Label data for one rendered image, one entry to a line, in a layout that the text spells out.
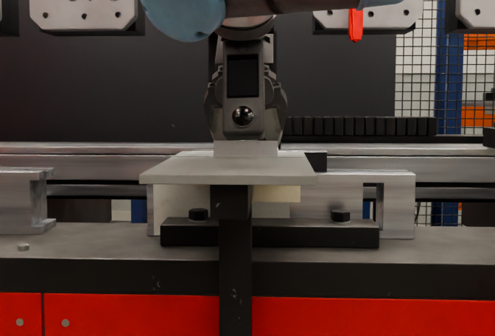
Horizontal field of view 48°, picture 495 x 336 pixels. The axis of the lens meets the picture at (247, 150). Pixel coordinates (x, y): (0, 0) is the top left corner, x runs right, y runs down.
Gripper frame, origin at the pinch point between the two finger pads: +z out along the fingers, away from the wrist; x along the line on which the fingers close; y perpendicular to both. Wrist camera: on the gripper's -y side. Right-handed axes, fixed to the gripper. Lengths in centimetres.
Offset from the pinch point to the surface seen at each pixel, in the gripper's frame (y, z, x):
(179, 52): 56, 24, 19
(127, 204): 288, 371, 140
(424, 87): 325, 256, -132
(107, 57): 55, 25, 36
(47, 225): -2.3, 14.1, 31.1
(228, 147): -1.1, -1.8, 2.4
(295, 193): -0.7, 8.2, -6.7
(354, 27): 10.5, -12.4, -14.2
